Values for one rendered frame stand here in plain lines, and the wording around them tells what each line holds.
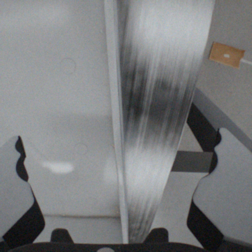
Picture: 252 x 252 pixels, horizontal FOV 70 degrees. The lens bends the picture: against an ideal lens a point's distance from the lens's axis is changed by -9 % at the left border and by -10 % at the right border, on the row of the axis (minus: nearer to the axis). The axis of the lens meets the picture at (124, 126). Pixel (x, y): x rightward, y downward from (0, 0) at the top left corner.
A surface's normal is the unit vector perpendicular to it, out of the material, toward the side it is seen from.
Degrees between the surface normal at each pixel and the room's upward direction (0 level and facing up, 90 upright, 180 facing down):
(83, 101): 0
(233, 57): 10
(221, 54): 3
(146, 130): 0
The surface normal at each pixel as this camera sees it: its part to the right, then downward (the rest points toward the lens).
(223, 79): 0.00, 0.47
